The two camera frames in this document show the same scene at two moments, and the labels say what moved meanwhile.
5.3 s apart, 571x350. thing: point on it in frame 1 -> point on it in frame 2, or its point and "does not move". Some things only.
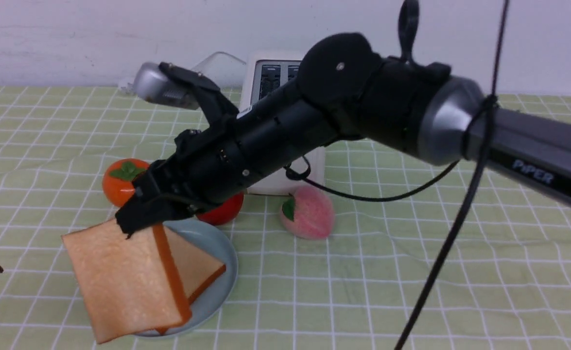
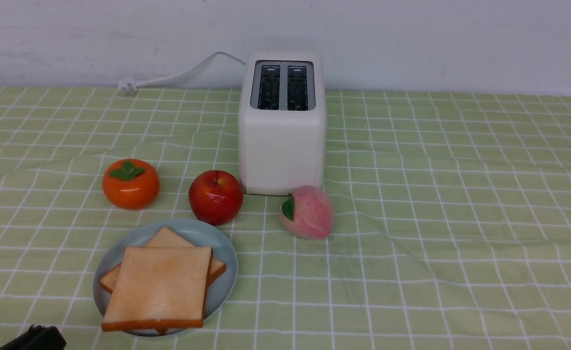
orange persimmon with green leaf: (118, 177) does not move
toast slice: (197, 268) -> (166, 237)
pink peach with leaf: (308, 214) does not move
